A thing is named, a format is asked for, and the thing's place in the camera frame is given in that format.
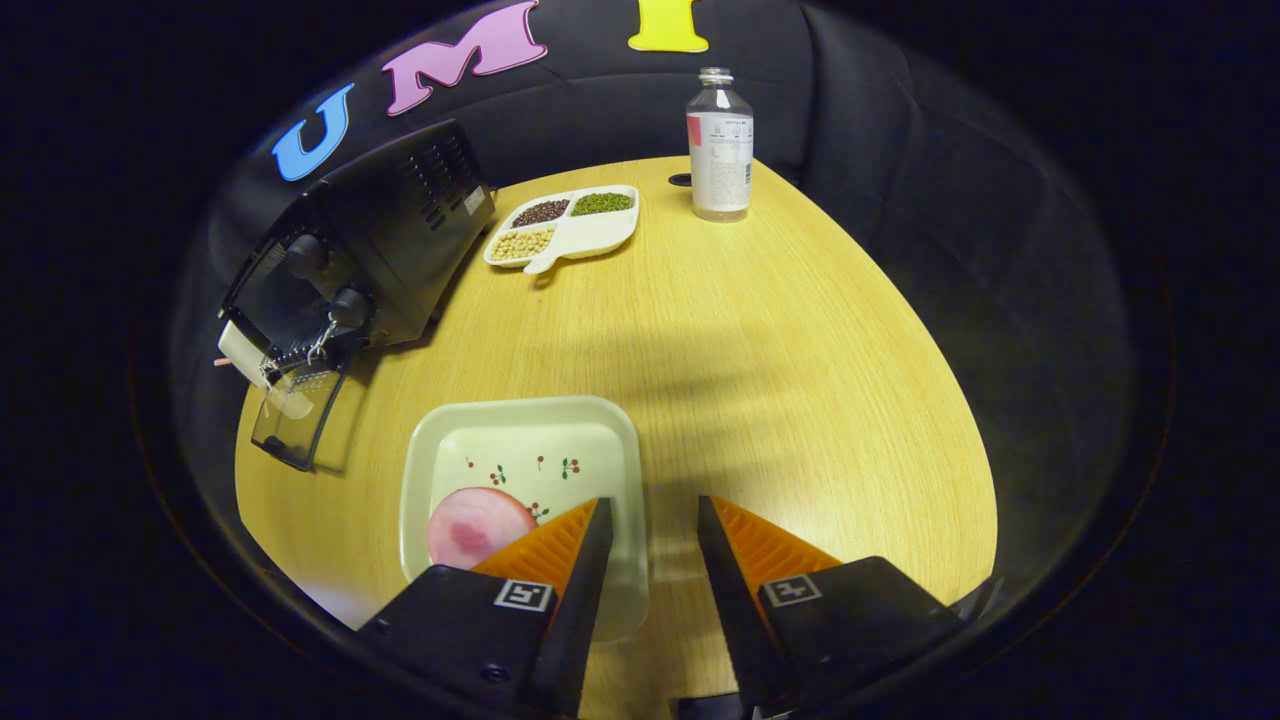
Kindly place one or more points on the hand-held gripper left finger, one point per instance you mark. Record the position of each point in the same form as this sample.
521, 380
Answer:
585, 600

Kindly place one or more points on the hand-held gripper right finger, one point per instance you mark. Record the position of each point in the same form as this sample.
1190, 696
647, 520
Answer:
730, 600

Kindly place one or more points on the pink round food slice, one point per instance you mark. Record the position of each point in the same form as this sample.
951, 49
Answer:
475, 530

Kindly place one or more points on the square cherry-print plate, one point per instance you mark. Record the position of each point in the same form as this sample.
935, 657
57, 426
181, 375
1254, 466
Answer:
530, 440

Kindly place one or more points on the black toaster oven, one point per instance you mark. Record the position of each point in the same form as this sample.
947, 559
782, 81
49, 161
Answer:
400, 230

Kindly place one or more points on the pile of yellow beans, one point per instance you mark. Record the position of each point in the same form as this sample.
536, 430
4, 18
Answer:
522, 245

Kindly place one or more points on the white divided dish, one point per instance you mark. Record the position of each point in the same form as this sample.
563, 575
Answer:
595, 238

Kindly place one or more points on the pile of dark beans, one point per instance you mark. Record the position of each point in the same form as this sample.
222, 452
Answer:
540, 213

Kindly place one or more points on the pile of green beans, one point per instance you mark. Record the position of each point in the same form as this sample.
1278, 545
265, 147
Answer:
602, 204

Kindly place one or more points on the clear plastic bottle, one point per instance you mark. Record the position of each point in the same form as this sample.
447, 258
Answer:
720, 170

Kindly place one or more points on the black backdrop cloth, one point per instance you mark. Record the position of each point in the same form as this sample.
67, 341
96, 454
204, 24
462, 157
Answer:
900, 150

